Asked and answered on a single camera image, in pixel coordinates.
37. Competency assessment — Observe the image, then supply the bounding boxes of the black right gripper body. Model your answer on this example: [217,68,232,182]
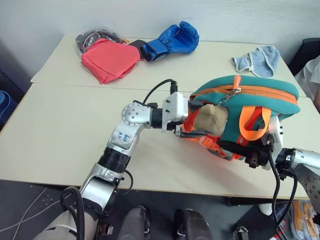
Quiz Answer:
[244,134,274,169]

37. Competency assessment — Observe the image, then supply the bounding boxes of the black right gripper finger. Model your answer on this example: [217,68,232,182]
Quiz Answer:
[216,140,255,150]
[224,146,252,156]

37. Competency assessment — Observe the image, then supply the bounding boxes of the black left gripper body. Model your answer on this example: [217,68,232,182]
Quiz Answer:
[166,99,195,138]

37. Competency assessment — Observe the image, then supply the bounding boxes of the orange and teal backpack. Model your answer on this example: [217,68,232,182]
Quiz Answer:
[181,74,301,164]

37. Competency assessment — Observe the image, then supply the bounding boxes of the beige plush toy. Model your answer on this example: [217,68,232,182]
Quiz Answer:
[194,103,229,137]

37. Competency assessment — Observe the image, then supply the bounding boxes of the white shoe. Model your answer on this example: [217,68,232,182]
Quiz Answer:
[258,203,274,217]

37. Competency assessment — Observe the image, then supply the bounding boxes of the blue boxing glove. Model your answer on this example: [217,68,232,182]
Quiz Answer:
[129,20,200,62]

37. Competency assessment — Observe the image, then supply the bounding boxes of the orange packaged goods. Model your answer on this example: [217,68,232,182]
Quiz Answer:
[289,199,320,240]

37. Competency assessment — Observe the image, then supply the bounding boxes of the light blue cloth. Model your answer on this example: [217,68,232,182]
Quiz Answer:
[230,45,281,78]

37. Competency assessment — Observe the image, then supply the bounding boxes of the dark rounded shape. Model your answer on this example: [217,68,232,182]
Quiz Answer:
[174,208,214,240]
[116,205,152,240]

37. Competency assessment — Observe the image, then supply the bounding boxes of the coral red fabric bag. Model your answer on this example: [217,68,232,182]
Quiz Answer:
[80,37,141,85]

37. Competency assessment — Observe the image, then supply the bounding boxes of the person in white shirt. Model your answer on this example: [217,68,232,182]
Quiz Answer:
[294,54,320,101]

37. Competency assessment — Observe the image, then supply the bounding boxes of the black chair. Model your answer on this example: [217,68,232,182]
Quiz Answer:
[287,37,320,77]

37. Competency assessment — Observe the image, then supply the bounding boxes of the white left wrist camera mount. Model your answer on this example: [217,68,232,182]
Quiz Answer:
[161,91,189,133]

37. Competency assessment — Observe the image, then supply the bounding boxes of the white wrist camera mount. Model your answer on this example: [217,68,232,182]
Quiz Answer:
[267,115,285,172]
[161,91,189,133]

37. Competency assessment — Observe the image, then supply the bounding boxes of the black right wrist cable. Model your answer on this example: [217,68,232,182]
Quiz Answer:
[267,147,300,240]

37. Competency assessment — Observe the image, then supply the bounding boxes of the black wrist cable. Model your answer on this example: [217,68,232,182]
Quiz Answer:
[267,147,300,240]
[132,78,179,106]

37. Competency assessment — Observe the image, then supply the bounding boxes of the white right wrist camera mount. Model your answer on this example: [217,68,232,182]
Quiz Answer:
[267,115,285,172]

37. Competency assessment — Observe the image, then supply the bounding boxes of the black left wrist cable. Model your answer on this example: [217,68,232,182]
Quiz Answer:
[132,78,179,106]

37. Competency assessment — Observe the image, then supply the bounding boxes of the black table frame bar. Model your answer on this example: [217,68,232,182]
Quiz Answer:
[226,196,311,207]

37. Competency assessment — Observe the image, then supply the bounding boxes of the clear bag of cables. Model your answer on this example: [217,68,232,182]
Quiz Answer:
[75,27,126,55]

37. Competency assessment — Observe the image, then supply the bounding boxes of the thick black shoulder cable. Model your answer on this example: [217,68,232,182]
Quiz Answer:
[60,186,86,240]

